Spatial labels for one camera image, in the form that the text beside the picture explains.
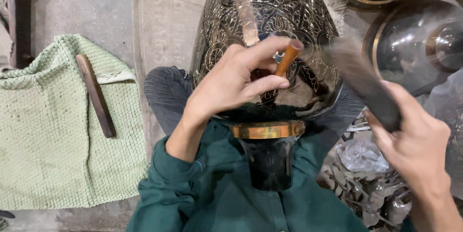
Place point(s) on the person's right hand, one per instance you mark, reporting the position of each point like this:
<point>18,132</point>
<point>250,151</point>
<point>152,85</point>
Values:
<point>419,141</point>

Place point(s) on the person's left hand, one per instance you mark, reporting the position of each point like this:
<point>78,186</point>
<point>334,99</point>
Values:
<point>217,87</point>

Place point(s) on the person's right fingers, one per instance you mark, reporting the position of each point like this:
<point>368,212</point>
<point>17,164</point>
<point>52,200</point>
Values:
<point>372,127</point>

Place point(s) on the dark wooden mallet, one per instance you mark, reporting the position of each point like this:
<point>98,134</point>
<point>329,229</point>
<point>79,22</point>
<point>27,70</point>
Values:
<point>361,80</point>

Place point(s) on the clear crumpled plastic bag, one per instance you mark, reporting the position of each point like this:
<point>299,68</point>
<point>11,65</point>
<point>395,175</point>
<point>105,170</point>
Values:
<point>361,156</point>

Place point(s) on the pile of metal pieces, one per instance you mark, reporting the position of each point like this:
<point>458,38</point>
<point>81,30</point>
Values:
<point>376,196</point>

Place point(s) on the clear plastic wrapping sheet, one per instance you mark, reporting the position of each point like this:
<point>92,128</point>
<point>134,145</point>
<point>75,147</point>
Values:
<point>446,98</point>

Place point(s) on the plain black brass-rimmed vase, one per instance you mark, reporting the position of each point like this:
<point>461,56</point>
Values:
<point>405,44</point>

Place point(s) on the black engraved metal vase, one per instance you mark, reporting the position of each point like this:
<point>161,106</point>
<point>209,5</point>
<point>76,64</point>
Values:
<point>253,8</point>

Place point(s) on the person's green shirt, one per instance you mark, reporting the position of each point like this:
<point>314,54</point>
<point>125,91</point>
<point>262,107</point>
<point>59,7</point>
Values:
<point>217,196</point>

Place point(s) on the person's grey trousers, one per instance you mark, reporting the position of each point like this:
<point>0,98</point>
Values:
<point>166,91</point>

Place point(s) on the beige fringed cloth mat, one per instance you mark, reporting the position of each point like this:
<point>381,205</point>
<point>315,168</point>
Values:
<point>162,26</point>

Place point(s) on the dark wooden stick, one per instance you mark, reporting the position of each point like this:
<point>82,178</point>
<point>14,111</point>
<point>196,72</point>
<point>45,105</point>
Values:
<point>96,94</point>

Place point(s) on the light green knitted mat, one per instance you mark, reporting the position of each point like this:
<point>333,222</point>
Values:
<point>47,152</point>

